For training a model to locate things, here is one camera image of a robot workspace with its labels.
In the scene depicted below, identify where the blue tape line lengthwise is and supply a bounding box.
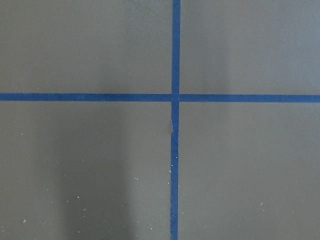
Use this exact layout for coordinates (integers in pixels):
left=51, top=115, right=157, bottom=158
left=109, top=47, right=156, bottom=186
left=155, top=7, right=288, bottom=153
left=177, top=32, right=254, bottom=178
left=170, top=0, right=181, bottom=240

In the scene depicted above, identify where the blue tape line crosswise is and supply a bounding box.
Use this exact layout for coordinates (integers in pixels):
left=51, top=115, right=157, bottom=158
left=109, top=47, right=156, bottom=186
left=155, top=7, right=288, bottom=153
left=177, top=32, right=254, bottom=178
left=0, top=93, right=320, bottom=103

